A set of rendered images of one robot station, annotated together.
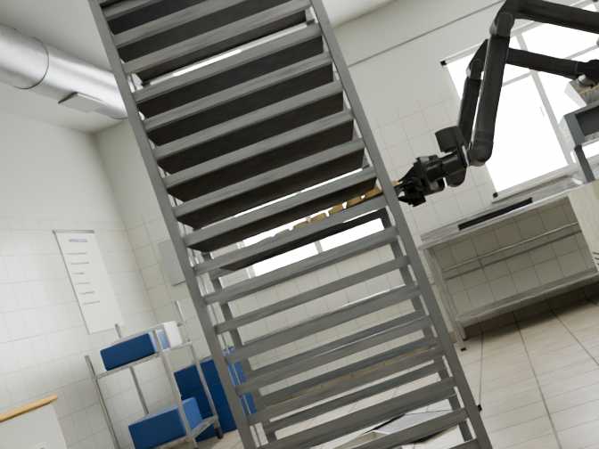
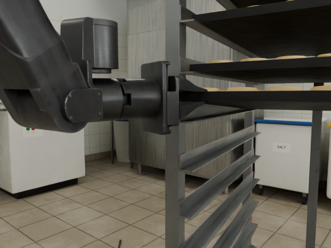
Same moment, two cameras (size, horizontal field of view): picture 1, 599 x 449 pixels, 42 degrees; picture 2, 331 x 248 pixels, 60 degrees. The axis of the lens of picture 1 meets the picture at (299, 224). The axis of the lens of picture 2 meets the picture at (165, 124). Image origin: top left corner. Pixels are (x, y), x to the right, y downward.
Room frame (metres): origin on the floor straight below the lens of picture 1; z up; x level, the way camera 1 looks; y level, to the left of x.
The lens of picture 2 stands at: (2.46, -0.76, 1.00)
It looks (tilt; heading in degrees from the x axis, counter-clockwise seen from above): 6 degrees down; 118
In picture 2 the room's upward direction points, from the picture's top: straight up
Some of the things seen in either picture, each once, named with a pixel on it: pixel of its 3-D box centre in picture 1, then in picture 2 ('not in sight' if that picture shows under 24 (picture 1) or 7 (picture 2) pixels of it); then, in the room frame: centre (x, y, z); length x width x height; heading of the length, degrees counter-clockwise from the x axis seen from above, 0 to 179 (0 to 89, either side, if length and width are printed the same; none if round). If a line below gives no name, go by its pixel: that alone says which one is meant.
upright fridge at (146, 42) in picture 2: not in sight; (192, 93); (1.12, 2.44, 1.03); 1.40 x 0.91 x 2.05; 168
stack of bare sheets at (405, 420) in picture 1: (413, 426); not in sight; (4.00, -0.18, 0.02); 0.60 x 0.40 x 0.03; 34
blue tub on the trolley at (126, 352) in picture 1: (135, 349); not in sight; (5.71, 1.43, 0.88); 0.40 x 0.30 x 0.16; 81
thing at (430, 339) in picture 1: (344, 371); not in sight; (2.65, 0.03, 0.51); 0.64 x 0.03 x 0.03; 89
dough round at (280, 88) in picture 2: not in sight; (284, 94); (2.41, -0.29, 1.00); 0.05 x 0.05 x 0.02
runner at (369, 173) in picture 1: (279, 206); (235, 75); (2.25, 0.04, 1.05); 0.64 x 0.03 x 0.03; 89
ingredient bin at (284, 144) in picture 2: not in sight; (289, 156); (2.23, 2.34, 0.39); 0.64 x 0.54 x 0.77; 80
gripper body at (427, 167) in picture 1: (435, 170); (140, 98); (2.23, -0.42, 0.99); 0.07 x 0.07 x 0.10; 59
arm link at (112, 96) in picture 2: (454, 160); (97, 95); (2.20, -0.47, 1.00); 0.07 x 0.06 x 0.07; 59
